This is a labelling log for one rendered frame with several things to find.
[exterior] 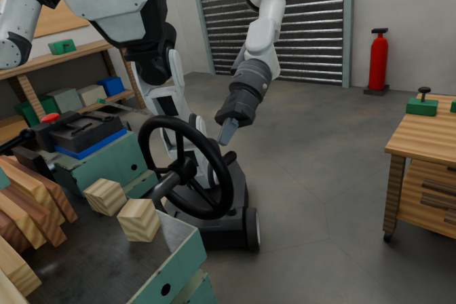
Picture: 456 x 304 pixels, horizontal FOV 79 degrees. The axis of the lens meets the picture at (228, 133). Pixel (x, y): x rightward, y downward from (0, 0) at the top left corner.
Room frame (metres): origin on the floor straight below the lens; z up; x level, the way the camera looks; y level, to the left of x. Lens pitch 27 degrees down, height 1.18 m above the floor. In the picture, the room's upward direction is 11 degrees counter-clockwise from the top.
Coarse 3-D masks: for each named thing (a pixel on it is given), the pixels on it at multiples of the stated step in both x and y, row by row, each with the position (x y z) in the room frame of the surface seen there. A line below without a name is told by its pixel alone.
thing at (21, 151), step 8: (16, 152) 0.43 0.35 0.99; (24, 152) 0.42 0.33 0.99; (32, 152) 0.41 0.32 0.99; (24, 160) 0.41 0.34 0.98; (32, 160) 0.39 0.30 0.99; (40, 160) 0.39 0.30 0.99; (48, 160) 0.44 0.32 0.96; (32, 168) 0.40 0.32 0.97; (40, 168) 0.39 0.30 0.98; (48, 168) 0.40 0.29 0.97; (48, 176) 0.39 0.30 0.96
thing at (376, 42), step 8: (376, 32) 2.51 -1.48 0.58; (384, 32) 2.46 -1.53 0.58; (376, 40) 2.49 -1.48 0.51; (384, 40) 2.46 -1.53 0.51; (376, 48) 2.46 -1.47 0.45; (384, 48) 2.44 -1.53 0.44; (376, 56) 2.46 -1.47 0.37; (384, 56) 2.44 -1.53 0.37; (376, 64) 2.46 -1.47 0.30; (384, 64) 2.44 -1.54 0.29; (376, 72) 2.45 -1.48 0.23; (384, 72) 2.44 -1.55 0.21; (376, 80) 2.45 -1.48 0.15; (384, 80) 2.45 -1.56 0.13; (368, 88) 2.51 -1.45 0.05; (376, 88) 2.45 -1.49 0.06; (384, 88) 2.44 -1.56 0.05
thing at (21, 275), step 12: (0, 240) 0.28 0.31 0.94; (0, 252) 0.26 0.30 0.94; (12, 252) 0.26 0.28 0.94; (0, 264) 0.24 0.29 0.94; (12, 264) 0.24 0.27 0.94; (24, 264) 0.23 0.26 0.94; (12, 276) 0.22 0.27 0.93; (24, 276) 0.23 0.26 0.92; (36, 276) 0.24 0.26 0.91; (24, 288) 0.22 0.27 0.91
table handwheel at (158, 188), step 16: (144, 128) 0.59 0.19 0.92; (176, 128) 0.52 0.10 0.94; (192, 128) 0.51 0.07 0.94; (144, 144) 0.62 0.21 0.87; (176, 144) 0.54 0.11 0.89; (208, 144) 0.49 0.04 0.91; (176, 160) 0.56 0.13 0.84; (192, 160) 0.57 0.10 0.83; (208, 160) 0.48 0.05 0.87; (160, 176) 0.63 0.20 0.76; (176, 176) 0.52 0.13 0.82; (192, 176) 0.54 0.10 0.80; (224, 176) 0.46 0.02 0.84; (160, 192) 0.48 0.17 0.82; (224, 192) 0.46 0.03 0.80; (192, 208) 0.55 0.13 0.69; (224, 208) 0.47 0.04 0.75
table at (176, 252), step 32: (64, 192) 0.43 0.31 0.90; (128, 192) 0.43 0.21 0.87; (64, 224) 0.34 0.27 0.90; (96, 224) 0.32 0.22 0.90; (32, 256) 0.28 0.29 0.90; (64, 256) 0.27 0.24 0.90; (96, 256) 0.26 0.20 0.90; (128, 256) 0.25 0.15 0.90; (160, 256) 0.24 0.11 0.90; (192, 256) 0.26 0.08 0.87; (64, 288) 0.22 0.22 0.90; (96, 288) 0.21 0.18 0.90; (128, 288) 0.21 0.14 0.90; (160, 288) 0.22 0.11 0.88
